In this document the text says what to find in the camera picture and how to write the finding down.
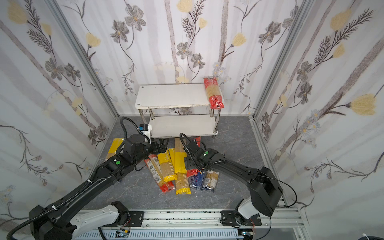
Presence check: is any white two-tier metal shelf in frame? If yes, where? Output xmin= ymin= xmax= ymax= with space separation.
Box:
xmin=135 ymin=83 xmax=221 ymax=139

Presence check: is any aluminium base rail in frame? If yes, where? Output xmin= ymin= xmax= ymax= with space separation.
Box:
xmin=77 ymin=209 xmax=310 ymax=240

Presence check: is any red slim spaghetti pack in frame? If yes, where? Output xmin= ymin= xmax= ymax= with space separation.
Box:
xmin=145 ymin=155 xmax=175 ymax=193

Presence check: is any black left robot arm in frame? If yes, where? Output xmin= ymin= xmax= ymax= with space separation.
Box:
xmin=6 ymin=117 xmax=169 ymax=240

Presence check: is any red spaghetti bag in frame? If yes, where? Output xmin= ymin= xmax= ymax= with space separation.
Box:
xmin=185 ymin=137 xmax=201 ymax=178
xmin=204 ymin=78 xmax=225 ymax=110

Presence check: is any blue Barilla spaghetti pack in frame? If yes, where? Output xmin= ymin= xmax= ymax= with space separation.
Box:
xmin=189 ymin=171 xmax=206 ymax=190

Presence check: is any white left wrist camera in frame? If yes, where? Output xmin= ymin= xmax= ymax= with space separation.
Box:
xmin=139 ymin=124 xmax=152 ymax=137

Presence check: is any long yellow Pastatime bag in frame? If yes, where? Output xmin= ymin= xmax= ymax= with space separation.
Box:
xmin=169 ymin=149 xmax=191 ymax=195

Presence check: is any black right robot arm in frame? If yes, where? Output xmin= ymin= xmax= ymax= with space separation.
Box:
xmin=179 ymin=133 xmax=293 ymax=228

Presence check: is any yellow pasta bag far left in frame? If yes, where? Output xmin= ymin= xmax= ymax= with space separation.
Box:
xmin=105 ymin=139 xmax=124 ymax=161

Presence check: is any short yellow Pastatime bag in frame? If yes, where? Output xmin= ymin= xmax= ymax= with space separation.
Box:
xmin=158 ymin=151 xmax=177 ymax=183

